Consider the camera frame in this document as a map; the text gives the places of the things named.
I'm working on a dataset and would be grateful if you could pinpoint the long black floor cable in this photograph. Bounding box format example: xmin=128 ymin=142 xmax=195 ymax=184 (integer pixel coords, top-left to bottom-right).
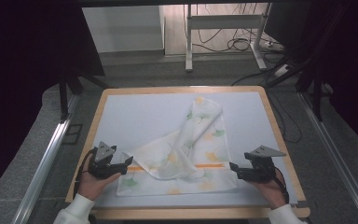
xmin=231 ymin=70 xmax=303 ymax=145

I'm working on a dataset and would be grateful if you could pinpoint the aluminium floor rail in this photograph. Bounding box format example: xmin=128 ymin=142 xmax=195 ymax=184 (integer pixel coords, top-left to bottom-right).
xmin=11 ymin=92 xmax=79 ymax=224
xmin=297 ymin=92 xmax=358 ymax=224

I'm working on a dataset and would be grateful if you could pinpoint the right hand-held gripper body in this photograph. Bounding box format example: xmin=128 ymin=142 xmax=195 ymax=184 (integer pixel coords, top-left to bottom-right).
xmin=243 ymin=145 xmax=287 ymax=183

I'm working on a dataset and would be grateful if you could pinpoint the dark curtain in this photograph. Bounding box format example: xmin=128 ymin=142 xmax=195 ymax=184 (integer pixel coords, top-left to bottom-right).
xmin=292 ymin=0 xmax=358 ymax=157
xmin=0 ymin=0 xmax=106 ymax=202

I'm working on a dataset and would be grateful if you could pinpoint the black metal stand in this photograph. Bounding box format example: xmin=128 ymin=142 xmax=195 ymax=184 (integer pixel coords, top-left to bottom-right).
xmin=58 ymin=70 xmax=114 ymax=123
xmin=266 ymin=55 xmax=334 ymax=123

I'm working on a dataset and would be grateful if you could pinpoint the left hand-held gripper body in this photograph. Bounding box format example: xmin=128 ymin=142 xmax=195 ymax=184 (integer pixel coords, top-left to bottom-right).
xmin=88 ymin=141 xmax=121 ymax=180

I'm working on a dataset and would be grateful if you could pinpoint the pale blue table mat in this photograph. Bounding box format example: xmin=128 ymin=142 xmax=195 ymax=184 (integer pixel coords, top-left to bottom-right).
xmin=71 ymin=91 xmax=299 ymax=209

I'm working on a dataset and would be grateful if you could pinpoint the right hand-held gripper black cable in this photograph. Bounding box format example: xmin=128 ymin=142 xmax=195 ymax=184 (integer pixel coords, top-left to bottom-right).
xmin=272 ymin=167 xmax=291 ymax=205

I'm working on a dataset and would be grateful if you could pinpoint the white metal desk frame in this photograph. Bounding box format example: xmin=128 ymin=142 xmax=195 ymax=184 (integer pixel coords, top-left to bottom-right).
xmin=185 ymin=3 xmax=273 ymax=73

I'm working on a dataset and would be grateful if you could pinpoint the white leaf print cloth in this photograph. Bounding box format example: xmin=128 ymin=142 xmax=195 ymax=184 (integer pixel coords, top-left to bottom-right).
xmin=116 ymin=96 xmax=239 ymax=198

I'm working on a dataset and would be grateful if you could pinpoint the white power strip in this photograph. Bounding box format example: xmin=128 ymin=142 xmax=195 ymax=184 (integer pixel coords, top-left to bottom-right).
xmin=274 ymin=63 xmax=294 ymax=77

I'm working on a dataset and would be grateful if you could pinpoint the person's left hand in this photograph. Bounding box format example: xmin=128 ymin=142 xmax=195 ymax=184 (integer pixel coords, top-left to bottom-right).
xmin=77 ymin=158 xmax=122 ymax=202

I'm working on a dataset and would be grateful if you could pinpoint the white cabinet panel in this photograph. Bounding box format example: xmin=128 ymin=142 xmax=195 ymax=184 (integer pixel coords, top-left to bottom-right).
xmin=81 ymin=5 xmax=166 ymax=54

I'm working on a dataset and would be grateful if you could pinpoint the person's right hand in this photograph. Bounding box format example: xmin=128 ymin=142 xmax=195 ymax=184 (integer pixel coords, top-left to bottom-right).
xmin=248 ymin=169 xmax=289 ymax=210

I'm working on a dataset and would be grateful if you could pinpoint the tangle of black floor cables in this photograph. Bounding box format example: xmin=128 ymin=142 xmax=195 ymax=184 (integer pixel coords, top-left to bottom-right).
xmin=195 ymin=27 xmax=264 ymax=53

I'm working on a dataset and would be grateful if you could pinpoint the wooden table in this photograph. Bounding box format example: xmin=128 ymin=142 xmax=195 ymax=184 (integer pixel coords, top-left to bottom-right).
xmin=61 ymin=85 xmax=311 ymax=220

